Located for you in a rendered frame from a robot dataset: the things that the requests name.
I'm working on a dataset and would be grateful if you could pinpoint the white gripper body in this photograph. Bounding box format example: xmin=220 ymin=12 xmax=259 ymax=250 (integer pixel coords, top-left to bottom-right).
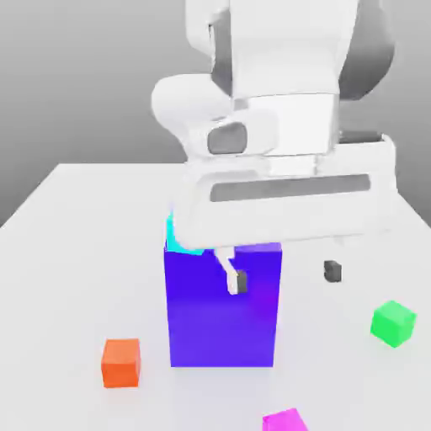
xmin=173 ymin=131 xmax=399 ymax=251

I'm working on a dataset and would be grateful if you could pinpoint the small cyan cube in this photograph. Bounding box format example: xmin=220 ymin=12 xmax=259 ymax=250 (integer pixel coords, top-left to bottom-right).
xmin=165 ymin=210 xmax=206 ymax=257

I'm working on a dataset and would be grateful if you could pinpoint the small green cube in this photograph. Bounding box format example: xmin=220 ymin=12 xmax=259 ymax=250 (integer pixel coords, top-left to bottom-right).
xmin=369 ymin=300 xmax=418 ymax=349

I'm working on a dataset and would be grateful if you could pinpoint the small orange cube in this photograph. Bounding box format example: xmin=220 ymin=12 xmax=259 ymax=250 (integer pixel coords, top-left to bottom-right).
xmin=100 ymin=338 xmax=141 ymax=390

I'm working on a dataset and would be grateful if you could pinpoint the small magenta cube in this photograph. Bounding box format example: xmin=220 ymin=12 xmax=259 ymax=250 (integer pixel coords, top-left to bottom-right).
xmin=261 ymin=407 xmax=310 ymax=431

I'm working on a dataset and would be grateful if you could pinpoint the large blue box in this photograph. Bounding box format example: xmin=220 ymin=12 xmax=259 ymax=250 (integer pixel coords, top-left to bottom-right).
xmin=163 ymin=241 xmax=283 ymax=369

